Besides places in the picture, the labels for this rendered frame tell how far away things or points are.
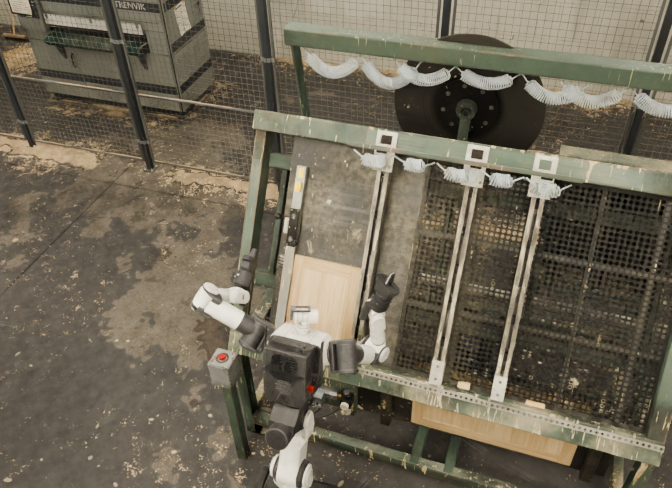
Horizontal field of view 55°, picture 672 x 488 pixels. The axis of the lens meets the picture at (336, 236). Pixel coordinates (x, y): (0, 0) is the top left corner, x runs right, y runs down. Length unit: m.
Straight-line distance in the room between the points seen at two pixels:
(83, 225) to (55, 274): 0.62
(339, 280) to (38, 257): 3.26
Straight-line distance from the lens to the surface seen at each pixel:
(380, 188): 3.20
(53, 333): 5.23
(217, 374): 3.48
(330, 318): 3.40
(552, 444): 3.86
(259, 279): 3.55
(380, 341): 3.08
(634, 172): 3.08
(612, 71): 3.33
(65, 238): 6.04
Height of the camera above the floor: 3.56
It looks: 40 degrees down
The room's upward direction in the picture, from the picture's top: 2 degrees counter-clockwise
